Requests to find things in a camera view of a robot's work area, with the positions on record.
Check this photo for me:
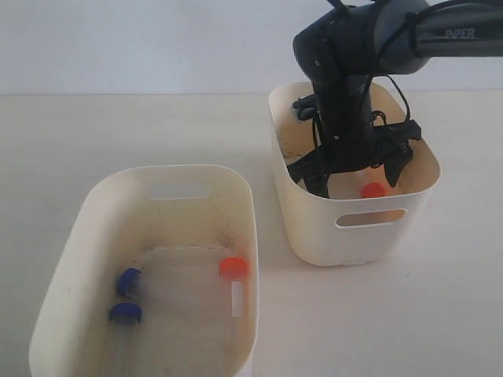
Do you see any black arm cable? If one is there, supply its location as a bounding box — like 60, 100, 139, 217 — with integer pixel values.
290, 0, 433, 185

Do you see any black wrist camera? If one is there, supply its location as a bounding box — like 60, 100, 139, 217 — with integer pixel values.
374, 119, 422, 144

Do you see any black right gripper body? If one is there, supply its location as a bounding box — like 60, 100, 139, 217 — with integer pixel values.
311, 75, 376, 173

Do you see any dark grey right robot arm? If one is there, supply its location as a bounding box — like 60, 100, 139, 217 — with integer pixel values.
288, 1, 502, 197

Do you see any orange-capped clear tube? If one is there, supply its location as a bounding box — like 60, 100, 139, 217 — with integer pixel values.
218, 257, 248, 328
354, 167, 393, 199

